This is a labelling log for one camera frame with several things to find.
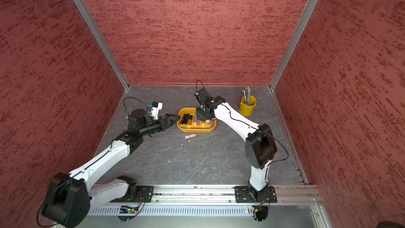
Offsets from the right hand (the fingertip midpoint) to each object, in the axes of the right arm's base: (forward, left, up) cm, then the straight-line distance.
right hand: (202, 117), depth 87 cm
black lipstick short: (+7, +11, -11) cm, 17 cm away
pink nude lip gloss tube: (-5, +7, -12) cm, 15 cm away
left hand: (-7, +13, +7) cm, 16 cm away
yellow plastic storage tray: (+5, +10, -12) cm, 17 cm away
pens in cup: (+16, -29, 0) cm, 33 cm away
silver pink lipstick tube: (+6, +5, -12) cm, 14 cm away
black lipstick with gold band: (+7, +13, -11) cm, 19 cm away
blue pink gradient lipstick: (+3, -3, -10) cm, 11 cm away
